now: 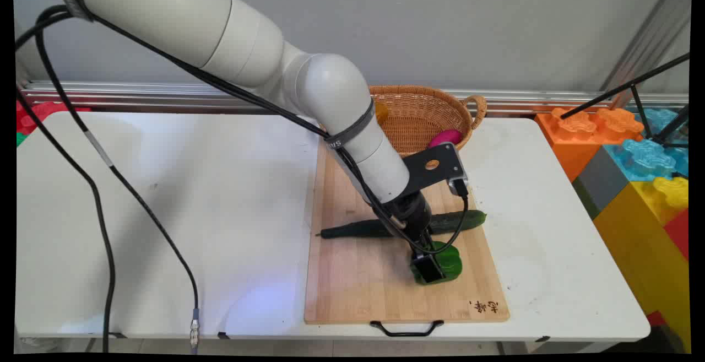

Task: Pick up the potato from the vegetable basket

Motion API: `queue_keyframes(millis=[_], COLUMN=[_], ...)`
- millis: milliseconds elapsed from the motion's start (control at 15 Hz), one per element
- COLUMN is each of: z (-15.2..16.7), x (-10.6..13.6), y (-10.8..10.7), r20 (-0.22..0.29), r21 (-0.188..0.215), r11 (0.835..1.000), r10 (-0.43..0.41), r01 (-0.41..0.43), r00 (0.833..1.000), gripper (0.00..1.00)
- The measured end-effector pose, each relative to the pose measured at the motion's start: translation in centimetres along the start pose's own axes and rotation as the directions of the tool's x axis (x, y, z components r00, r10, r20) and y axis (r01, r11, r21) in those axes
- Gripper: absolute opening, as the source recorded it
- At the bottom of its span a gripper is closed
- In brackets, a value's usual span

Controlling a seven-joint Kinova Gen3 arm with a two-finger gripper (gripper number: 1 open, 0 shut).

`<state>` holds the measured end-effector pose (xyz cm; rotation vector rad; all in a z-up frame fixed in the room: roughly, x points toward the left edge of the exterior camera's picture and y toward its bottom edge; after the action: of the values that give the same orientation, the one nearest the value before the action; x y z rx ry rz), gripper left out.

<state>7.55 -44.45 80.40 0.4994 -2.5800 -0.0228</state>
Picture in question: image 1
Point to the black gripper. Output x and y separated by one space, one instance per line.
410 213

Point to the green bell pepper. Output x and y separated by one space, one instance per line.
451 265

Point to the yellow orange toy fruit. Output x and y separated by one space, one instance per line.
381 111

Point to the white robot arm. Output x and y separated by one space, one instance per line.
165 15

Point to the bamboo cutting board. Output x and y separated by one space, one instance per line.
358 285

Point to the dark green cucumber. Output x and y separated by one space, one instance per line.
352 230

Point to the magenta toy vegetable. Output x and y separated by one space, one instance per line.
446 138

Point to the orange giant building block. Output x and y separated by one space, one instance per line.
573 141

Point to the grey giant building block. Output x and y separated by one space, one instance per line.
600 183

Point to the yellow giant building block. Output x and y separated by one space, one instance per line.
644 263

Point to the blue giant building block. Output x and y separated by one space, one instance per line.
644 158

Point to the red giant building block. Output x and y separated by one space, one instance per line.
678 232

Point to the black tripod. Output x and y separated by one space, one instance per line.
622 87

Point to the red flat building block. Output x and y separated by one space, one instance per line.
33 117

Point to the green flat building block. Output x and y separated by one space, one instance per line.
20 139

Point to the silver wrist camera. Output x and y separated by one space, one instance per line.
459 185

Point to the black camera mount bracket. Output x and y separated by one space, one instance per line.
446 161

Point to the slanted metal frame post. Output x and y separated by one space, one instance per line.
650 37

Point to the aluminium rail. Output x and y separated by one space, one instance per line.
165 93

